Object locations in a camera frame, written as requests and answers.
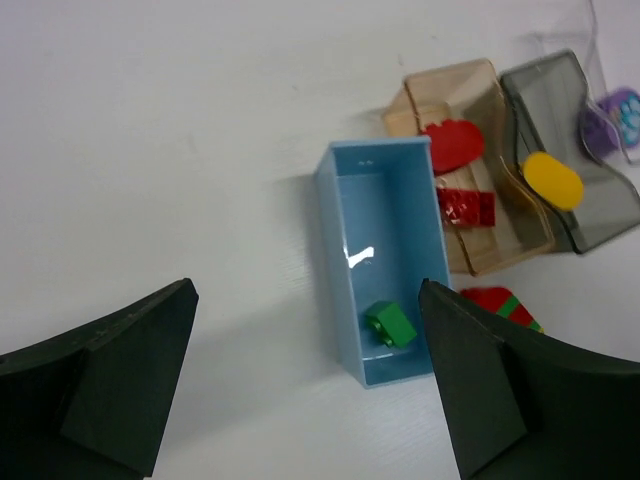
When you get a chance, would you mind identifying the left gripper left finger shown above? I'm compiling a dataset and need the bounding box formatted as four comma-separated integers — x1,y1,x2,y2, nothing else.
1,278,199,479

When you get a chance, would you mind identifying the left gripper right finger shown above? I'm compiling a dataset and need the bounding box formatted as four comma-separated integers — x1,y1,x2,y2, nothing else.
419,280,639,479

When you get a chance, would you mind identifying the striped red green lego stack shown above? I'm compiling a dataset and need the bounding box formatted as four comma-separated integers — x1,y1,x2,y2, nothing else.
459,286,544,333

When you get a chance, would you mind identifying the small green lego brick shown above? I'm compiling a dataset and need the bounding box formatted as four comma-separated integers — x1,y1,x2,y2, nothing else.
365,301,417,348

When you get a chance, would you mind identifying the red rounded lego brick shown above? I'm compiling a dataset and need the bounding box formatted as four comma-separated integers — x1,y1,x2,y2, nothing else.
436,188,496,228

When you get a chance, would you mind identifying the yellow rounded lego brick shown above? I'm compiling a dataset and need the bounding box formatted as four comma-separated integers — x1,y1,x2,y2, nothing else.
521,152,585,211

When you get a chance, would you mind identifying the red flower lego brick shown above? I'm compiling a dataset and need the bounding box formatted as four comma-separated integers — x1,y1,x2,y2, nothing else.
421,119,485,175

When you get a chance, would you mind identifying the blue rectangular bin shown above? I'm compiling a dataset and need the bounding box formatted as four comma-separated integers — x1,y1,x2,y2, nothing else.
314,136,451,388

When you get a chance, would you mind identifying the grey translucent bin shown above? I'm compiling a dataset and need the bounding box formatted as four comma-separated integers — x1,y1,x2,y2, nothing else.
500,50,639,254

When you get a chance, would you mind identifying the tan translucent bin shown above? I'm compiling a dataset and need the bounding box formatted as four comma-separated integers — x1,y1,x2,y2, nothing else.
382,59,555,276

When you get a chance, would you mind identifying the clear transparent bin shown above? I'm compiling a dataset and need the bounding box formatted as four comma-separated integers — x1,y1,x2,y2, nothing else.
532,1,639,167

